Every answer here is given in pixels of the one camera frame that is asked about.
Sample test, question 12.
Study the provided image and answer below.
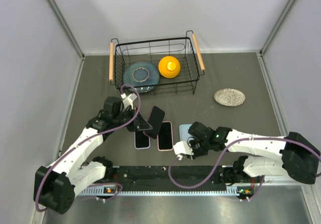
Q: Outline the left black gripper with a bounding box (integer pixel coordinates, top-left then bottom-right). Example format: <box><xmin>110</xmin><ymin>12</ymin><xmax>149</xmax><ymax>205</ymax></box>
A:
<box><xmin>113</xmin><ymin>106</ymin><xmax>152</xmax><ymax>132</ymax></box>

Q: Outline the purple smartphone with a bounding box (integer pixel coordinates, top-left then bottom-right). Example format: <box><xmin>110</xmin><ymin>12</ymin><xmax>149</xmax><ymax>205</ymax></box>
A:
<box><xmin>143</xmin><ymin>106</ymin><xmax>165</xmax><ymax>139</ymax></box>

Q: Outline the blue smartphone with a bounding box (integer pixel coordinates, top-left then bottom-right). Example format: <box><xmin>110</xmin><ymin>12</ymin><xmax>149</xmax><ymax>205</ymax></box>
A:
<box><xmin>135</xmin><ymin>131</ymin><xmax>150</xmax><ymax>148</ymax></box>

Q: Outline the lavender phone case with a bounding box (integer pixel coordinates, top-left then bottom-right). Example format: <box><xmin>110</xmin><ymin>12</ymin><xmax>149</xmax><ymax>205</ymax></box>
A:
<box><xmin>134</xmin><ymin>131</ymin><xmax>151</xmax><ymax>150</ymax></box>

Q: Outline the light blue phone case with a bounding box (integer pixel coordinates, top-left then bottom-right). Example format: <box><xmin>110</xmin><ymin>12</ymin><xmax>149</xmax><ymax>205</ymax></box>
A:
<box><xmin>179</xmin><ymin>124</ymin><xmax>192</xmax><ymax>141</ymax></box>

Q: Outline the pink phone case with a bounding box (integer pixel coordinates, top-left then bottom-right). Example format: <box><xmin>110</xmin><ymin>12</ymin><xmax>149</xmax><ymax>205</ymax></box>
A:
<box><xmin>156</xmin><ymin>121</ymin><xmax>174</xmax><ymax>152</ymax></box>

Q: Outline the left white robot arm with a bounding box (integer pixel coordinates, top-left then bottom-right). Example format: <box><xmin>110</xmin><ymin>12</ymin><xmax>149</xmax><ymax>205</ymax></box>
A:
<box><xmin>34</xmin><ymin>93</ymin><xmax>152</xmax><ymax>214</ymax></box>

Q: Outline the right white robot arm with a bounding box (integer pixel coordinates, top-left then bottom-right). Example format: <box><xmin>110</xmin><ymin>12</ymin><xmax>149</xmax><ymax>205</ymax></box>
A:
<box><xmin>173</xmin><ymin>122</ymin><xmax>320</xmax><ymax>185</ymax></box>

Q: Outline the blue ceramic plate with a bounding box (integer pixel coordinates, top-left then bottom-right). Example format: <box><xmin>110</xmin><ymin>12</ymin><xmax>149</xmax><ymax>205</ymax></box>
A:
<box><xmin>123</xmin><ymin>61</ymin><xmax>159</xmax><ymax>93</ymax></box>

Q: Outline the speckled round coaster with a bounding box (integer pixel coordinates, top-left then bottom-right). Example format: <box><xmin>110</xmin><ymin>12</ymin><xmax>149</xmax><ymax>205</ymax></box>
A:
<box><xmin>213</xmin><ymin>88</ymin><xmax>246</xmax><ymax>107</ymax></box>

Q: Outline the yellow ribbed bowl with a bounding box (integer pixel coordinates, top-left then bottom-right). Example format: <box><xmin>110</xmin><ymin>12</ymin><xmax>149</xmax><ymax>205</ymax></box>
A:
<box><xmin>158</xmin><ymin>55</ymin><xmax>181</xmax><ymax>78</ymax></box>

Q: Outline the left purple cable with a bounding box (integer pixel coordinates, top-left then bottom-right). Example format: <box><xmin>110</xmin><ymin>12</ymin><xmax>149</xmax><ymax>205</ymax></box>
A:
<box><xmin>34</xmin><ymin>84</ymin><xmax>141</xmax><ymax>212</ymax></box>

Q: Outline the purple cable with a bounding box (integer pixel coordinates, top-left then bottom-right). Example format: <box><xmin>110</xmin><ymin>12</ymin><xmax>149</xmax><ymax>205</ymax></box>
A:
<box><xmin>168</xmin><ymin>136</ymin><xmax>321</xmax><ymax>189</ymax></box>
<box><xmin>34</xmin><ymin>84</ymin><xmax>141</xmax><ymax>212</ymax></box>

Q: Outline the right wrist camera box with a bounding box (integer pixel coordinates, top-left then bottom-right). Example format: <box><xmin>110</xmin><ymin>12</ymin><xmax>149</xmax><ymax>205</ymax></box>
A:
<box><xmin>173</xmin><ymin>141</ymin><xmax>194</xmax><ymax>160</ymax></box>

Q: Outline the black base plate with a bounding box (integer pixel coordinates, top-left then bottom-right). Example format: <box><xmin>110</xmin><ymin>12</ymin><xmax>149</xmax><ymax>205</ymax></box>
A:
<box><xmin>85</xmin><ymin>165</ymin><xmax>254</xmax><ymax>192</ymax></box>

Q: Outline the black wire basket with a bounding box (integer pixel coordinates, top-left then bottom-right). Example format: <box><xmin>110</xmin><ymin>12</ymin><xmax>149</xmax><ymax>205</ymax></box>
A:
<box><xmin>109</xmin><ymin>30</ymin><xmax>205</xmax><ymax>94</ymax></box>

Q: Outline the slotted cable duct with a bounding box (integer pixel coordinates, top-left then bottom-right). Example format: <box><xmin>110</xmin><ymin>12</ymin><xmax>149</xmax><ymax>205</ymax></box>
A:
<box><xmin>79</xmin><ymin>186</ymin><xmax>240</xmax><ymax>197</ymax></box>

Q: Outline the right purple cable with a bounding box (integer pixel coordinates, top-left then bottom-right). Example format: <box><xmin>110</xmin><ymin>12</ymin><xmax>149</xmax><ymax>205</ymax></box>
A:
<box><xmin>168</xmin><ymin>136</ymin><xmax>321</xmax><ymax>189</ymax></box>

